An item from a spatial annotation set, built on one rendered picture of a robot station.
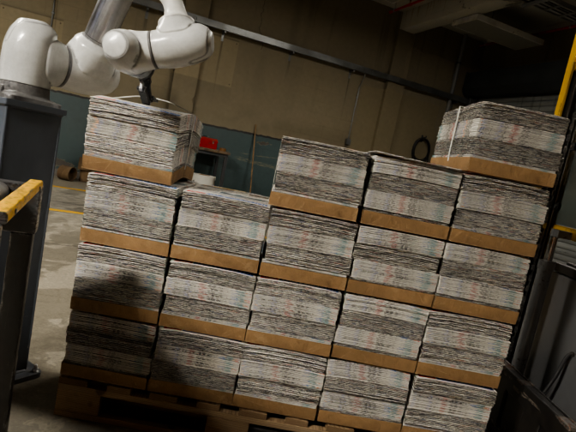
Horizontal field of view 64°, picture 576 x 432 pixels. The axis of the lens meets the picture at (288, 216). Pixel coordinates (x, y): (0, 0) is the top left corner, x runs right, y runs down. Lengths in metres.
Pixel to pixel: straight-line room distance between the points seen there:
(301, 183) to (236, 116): 6.96
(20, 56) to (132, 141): 0.48
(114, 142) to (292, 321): 0.81
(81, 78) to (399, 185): 1.18
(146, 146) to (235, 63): 6.98
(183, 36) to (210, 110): 6.96
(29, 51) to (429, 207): 1.39
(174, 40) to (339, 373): 1.14
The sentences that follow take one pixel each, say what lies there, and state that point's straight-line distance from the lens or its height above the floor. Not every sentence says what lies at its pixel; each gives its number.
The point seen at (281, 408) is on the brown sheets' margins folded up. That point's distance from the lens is 1.68.
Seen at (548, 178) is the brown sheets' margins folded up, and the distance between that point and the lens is 1.69.
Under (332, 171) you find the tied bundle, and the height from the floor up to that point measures 0.98.
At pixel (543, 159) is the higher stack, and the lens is 1.68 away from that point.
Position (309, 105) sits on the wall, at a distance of 8.85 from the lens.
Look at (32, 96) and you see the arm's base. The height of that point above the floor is 1.02.
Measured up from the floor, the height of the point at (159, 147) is 0.95.
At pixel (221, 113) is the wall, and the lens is 8.33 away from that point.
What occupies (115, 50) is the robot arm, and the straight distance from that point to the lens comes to 1.34.
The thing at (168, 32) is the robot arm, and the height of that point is 1.25.
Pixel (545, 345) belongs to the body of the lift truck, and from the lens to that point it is 2.33.
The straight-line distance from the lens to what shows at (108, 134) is 1.56.
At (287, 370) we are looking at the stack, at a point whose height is 0.30.
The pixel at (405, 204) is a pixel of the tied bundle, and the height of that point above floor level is 0.92.
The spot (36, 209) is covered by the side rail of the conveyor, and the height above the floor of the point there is 0.74.
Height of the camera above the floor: 0.99
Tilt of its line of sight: 7 degrees down
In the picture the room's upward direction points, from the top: 12 degrees clockwise
